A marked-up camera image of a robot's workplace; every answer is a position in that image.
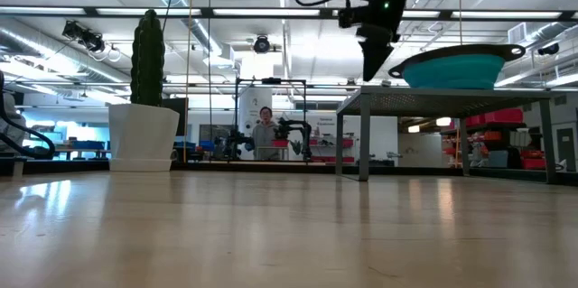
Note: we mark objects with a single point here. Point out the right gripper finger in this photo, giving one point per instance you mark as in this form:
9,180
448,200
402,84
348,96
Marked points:
375,58

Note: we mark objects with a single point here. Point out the blue collapsible bowl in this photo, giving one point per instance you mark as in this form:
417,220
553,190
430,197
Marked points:
451,71

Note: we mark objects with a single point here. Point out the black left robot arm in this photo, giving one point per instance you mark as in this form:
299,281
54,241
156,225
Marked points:
50,143

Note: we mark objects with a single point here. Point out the grey perforated metal shelf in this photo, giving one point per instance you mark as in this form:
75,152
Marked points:
451,98

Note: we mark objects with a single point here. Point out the black overhead light bar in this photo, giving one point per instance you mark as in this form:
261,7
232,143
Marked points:
271,12

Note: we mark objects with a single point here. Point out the person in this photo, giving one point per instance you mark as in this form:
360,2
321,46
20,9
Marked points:
264,136

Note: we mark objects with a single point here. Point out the shelf rack with red bins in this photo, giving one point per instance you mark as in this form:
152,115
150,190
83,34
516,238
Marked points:
501,116

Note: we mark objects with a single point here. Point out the black monitor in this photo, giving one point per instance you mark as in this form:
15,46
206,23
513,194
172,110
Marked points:
178,116

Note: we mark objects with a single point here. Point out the grey door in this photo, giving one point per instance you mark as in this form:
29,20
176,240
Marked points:
565,148

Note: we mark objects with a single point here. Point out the green cactus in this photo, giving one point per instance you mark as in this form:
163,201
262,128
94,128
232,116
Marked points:
148,62

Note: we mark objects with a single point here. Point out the white plant pot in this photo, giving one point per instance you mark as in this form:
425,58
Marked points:
142,136

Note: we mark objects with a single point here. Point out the black aluminium table frame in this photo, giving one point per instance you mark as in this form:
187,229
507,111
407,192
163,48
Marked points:
406,170

